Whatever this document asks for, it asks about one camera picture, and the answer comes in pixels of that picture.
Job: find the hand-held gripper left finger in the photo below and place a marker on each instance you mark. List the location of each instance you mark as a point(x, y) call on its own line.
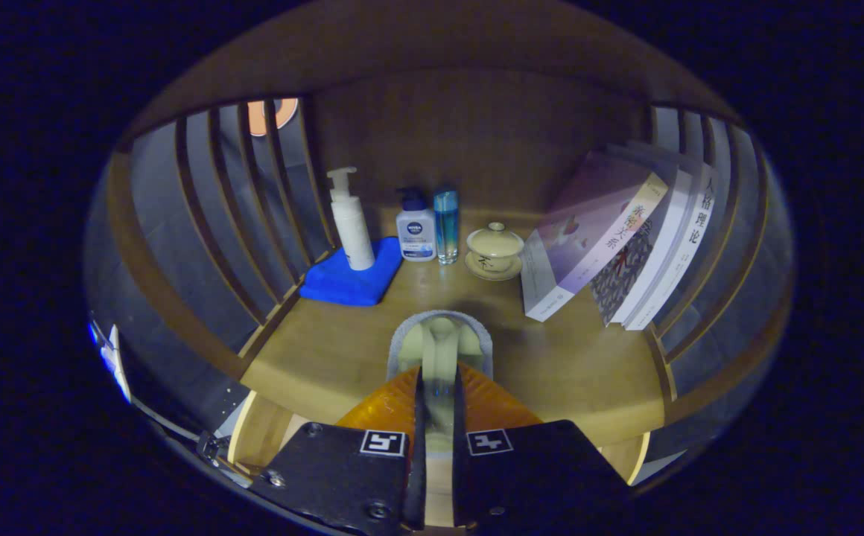
point(335, 469)

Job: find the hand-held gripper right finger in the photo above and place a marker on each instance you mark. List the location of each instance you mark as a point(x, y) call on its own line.
point(544, 469)

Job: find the green brush with grey base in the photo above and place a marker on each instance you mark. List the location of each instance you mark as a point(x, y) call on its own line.
point(439, 350)

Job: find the wooden countertop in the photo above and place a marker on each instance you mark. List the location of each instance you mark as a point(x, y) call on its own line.
point(328, 357)

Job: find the wooden cabinet with slatted shelf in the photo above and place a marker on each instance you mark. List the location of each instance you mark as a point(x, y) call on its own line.
point(477, 134)

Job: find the blue folded cloth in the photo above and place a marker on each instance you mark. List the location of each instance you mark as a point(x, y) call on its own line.
point(346, 283)

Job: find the dark patterned book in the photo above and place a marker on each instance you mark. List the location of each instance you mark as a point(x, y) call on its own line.
point(622, 275)

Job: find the cream lidded tea cup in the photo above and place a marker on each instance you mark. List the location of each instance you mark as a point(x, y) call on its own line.
point(494, 249)

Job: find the white pump bottle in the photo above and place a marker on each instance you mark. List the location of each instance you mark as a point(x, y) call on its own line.
point(354, 231)

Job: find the purple and white book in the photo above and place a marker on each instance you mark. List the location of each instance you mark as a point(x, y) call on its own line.
point(588, 231)

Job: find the white bottle with dark cap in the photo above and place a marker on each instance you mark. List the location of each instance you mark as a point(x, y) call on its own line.
point(415, 234)

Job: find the slim blue bottle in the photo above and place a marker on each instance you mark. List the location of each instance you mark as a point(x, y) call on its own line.
point(446, 227)

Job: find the white book with black lettering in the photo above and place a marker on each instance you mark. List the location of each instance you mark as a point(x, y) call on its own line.
point(689, 238)

